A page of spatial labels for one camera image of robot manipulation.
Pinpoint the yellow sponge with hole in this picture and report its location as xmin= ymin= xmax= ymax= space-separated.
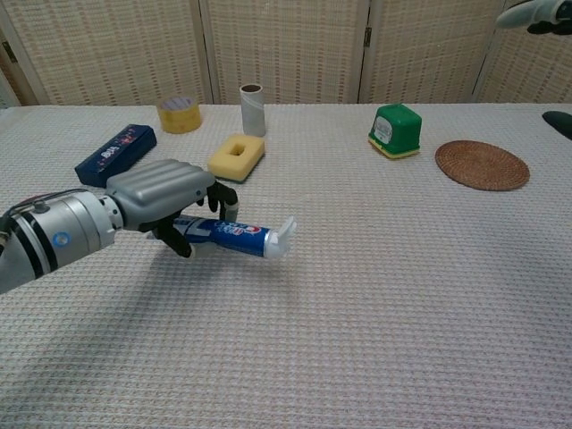
xmin=206 ymin=133 xmax=266 ymax=185

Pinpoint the woven folding screen panel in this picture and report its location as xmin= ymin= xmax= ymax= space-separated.
xmin=358 ymin=0 xmax=509 ymax=106
xmin=0 ymin=26 xmax=36 ymax=110
xmin=0 ymin=0 xmax=215 ymax=107
xmin=201 ymin=0 xmax=372 ymax=106
xmin=472 ymin=0 xmax=572 ymax=106

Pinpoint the cardboard paper roll tube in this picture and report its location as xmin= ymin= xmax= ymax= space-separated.
xmin=239 ymin=83 xmax=268 ymax=138

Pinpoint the blue white toothpaste tube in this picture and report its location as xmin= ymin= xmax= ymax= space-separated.
xmin=172 ymin=214 xmax=299 ymax=261

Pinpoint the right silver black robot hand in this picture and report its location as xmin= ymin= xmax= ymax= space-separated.
xmin=495 ymin=0 xmax=572 ymax=135

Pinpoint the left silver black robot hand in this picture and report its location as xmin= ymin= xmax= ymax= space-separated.
xmin=105 ymin=159 xmax=240 ymax=259

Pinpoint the round woven rattan coaster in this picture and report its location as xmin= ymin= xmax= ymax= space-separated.
xmin=434 ymin=139 xmax=532 ymax=192

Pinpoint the yellow packing tape roll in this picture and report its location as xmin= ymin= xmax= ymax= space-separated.
xmin=156 ymin=95 xmax=203 ymax=135

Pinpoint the dark blue cardboard box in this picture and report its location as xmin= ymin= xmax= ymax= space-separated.
xmin=73 ymin=123 xmax=158 ymax=188

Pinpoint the green plastic box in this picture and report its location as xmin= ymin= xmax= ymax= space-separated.
xmin=367 ymin=103 xmax=424 ymax=162

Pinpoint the beige waffle weave tablecloth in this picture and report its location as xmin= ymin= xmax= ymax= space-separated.
xmin=0 ymin=103 xmax=572 ymax=429

